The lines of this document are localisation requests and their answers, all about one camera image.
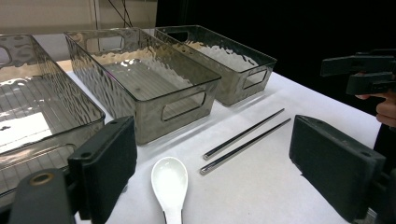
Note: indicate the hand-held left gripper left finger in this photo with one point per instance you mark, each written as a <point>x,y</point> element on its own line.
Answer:
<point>106,168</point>

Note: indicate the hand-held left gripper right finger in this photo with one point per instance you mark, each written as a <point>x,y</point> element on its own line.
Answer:
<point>336,168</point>

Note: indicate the white ceramic spoon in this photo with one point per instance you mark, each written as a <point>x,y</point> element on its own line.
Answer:
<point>169,180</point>

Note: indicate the metal chopstick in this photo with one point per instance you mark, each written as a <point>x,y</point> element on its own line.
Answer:
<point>243,134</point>
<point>246,145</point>

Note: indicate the smoked transparent plastic bin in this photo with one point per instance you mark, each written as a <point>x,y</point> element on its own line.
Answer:
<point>37,102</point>
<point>146,77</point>
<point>227,62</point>

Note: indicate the black curtain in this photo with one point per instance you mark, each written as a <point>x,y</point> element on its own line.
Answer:
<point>280,28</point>

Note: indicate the metal stand pole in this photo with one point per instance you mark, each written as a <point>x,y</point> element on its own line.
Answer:
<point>96,14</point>

